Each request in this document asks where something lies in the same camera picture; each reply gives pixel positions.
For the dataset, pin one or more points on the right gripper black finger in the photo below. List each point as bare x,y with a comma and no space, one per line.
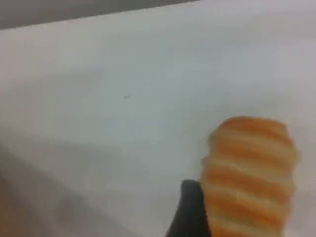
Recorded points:
191,212

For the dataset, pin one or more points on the long ridged golden bread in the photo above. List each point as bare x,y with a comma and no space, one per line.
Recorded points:
247,177

